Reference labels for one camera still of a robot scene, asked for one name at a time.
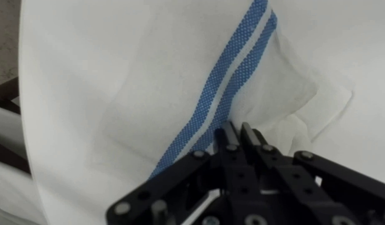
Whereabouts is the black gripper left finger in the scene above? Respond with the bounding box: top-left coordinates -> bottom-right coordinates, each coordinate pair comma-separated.
105,120 -> 260,225

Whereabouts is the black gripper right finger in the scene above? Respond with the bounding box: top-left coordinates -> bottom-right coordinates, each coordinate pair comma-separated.
240,121 -> 385,225

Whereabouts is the white towel with blue stripes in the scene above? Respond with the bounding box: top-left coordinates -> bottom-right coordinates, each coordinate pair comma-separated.
91,0 -> 355,185

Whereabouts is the white round side table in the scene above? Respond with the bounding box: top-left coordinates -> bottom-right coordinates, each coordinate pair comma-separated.
0,96 -> 49,225

